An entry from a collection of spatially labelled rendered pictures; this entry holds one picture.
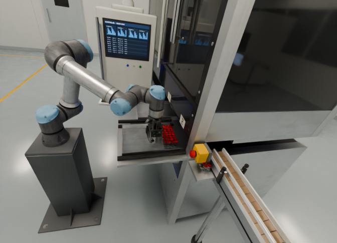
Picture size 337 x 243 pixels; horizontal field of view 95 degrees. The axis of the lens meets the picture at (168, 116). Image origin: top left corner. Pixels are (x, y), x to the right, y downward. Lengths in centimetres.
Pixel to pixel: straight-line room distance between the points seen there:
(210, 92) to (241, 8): 31
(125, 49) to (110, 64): 21
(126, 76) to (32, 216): 147
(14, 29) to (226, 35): 658
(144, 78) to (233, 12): 118
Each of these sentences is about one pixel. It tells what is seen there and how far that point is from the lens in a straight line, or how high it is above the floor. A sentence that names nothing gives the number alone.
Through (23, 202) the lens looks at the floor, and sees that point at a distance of 206.
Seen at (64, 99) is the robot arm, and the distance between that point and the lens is 115.
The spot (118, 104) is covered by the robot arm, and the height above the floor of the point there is 125.
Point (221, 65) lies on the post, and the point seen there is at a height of 144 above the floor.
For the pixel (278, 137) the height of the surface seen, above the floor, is 101.
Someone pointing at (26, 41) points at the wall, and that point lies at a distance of 686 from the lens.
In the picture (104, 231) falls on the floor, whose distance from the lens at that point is 170.
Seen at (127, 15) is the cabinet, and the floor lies 152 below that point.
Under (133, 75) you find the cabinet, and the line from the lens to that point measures 166.
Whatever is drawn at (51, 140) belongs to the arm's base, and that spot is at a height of 84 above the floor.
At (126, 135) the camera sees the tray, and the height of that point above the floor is 88.
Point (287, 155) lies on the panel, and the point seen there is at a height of 81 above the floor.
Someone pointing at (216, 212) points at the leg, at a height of 64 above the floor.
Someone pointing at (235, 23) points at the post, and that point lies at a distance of 67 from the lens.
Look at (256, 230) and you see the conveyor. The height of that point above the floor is 93.
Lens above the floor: 158
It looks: 33 degrees down
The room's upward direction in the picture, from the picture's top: 9 degrees clockwise
